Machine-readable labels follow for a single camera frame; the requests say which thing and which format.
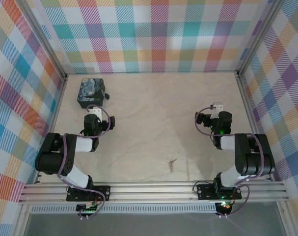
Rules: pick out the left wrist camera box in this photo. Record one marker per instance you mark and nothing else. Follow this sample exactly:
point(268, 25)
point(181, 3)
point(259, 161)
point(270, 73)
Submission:
point(94, 111)

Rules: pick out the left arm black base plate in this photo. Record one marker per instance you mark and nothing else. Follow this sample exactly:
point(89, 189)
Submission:
point(102, 193)

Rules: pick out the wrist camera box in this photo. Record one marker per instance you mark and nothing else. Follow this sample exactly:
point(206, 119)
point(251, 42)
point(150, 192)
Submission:
point(217, 109)
point(94, 111)

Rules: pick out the small black padlock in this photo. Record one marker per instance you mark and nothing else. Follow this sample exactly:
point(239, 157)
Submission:
point(105, 96)

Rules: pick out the aluminium mounting rail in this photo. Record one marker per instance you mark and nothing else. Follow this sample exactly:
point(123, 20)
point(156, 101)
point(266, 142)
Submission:
point(151, 193)

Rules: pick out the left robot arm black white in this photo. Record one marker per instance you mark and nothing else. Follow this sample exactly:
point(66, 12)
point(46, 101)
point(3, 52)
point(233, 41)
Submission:
point(50, 162)

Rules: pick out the starry night painted box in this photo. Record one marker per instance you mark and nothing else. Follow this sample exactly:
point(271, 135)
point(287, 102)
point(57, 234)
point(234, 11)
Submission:
point(89, 92)

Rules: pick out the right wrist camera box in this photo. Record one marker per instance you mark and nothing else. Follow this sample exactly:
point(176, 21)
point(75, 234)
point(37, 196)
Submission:
point(217, 109)

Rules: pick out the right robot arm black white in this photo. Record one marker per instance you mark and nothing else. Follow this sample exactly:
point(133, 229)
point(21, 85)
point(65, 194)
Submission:
point(256, 159)

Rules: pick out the aluminium frame post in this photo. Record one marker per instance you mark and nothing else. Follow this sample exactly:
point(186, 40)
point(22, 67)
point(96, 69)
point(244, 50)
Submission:
point(40, 37)
point(259, 37)

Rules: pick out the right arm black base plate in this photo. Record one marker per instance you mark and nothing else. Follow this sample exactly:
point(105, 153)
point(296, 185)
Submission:
point(207, 191)

